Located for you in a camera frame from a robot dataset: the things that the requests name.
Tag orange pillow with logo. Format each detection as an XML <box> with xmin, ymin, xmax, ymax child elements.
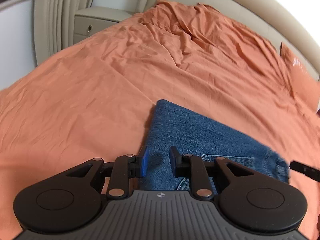
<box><xmin>280</xmin><ymin>42</ymin><xmax>319</xmax><ymax>113</ymax></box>

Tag beige upholstered headboard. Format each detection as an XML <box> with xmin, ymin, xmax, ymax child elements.
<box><xmin>136</xmin><ymin>0</ymin><xmax>319</xmax><ymax>81</ymax></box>

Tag beige curtain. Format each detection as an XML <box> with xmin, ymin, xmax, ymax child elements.
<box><xmin>34</xmin><ymin>0</ymin><xmax>93</xmax><ymax>64</ymax></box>

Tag beige left nightstand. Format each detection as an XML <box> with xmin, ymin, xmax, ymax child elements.
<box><xmin>73</xmin><ymin>7</ymin><xmax>133</xmax><ymax>44</ymax></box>

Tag blue denim jeans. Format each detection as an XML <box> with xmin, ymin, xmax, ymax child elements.
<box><xmin>139</xmin><ymin>100</ymin><xmax>289</xmax><ymax>191</ymax></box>

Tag orange duvet cover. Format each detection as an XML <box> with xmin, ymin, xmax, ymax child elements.
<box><xmin>1</xmin><ymin>0</ymin><xmax>319</xmax><ymax>239</ymax></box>

